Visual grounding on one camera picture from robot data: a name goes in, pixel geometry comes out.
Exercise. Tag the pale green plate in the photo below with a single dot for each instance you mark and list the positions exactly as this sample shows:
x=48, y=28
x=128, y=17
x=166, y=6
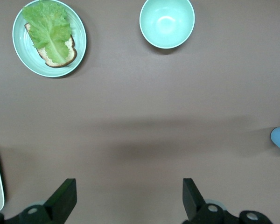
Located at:
x=25, y=58

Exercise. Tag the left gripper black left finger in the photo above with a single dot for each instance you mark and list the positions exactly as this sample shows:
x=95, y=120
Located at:
x=60, y=203

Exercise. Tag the pale green bowl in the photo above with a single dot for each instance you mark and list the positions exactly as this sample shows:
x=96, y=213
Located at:
x=166, y=23

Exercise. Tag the toast bread slice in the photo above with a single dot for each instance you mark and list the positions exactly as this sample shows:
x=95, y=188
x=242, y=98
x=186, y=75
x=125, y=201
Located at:
x=71, y=54

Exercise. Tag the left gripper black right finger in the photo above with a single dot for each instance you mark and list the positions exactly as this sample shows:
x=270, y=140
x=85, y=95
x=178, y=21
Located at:
x=193, y=203

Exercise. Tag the green lettuce leaf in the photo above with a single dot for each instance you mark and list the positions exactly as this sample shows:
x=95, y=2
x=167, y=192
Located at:
x=49, y=30

